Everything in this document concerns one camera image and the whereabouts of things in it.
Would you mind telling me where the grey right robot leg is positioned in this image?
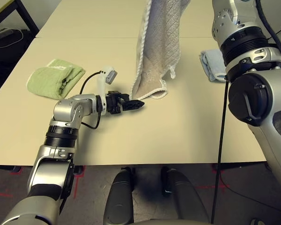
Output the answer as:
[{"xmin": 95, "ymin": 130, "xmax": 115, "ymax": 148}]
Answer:
[{"xmin": 161, "ymin": 166, "xmax": 210, "ymax": 222}]

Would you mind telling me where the grey robot leg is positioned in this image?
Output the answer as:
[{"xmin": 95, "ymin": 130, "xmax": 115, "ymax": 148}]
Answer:
[
  {"xmin": 103, "ymin": 167, "xmax": 135, "ymax": 225},
  {"xmin": 161, "ymin": 166, "xmax": 210, "ymax": 222}
]

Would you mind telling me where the beige robot waist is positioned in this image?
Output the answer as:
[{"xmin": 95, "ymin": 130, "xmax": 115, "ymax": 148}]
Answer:
[{"xmin": 103, "ymin": 217, "xmax": 214, "ymax": 225}]

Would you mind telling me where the grey left robot leg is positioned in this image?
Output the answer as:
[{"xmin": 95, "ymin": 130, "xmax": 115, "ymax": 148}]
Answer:
[{"xmin": 103, "ymin": 167, "xmax": 135, "ymax": 225}]

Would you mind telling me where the thin white floor cable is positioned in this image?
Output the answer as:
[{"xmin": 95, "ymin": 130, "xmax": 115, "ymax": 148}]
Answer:
[{"xmin": 0, "ymin": 29, "xmax": 24, "ymax": 49}]

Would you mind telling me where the beige towel with white trim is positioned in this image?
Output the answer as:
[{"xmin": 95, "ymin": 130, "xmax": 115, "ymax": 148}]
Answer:
[{"xmin": 131, "ymin": 0, "xmax": 192, "ymax": 100}]

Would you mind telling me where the red floor tape cross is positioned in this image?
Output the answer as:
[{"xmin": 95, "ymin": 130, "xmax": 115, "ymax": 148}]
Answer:
[{"xmin": 194, "ymin": 164, "xmax": 230, "ymax": 190}]

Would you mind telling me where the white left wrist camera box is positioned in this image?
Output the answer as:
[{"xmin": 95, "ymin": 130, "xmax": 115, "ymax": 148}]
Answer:
[{"xmin": 97, "ymin": 66, "xmax": 118, "ymax": 104}]

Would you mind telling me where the black table frame leg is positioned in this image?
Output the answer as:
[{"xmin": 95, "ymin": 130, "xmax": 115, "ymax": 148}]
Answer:
[{"xmin": 0, "ymin": 0, "xmax": 40, "ymax": 38}]

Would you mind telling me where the folded green towel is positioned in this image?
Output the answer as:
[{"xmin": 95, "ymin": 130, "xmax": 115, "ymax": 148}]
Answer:
[{"xmin": 26, "ymin": 59, "xmax": 86, "ymax": 99}]

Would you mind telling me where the folded light blue towel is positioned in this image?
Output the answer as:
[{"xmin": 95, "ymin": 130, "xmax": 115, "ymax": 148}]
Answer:
[{"xmin": 200, "ymin": 49, "xmax": 228, "ymax": 83}]

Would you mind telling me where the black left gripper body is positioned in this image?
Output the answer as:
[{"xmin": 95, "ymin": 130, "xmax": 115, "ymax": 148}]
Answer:
[{"xmin": 105, "ymin": 90, "xmax": 126, "ymax": 115}]

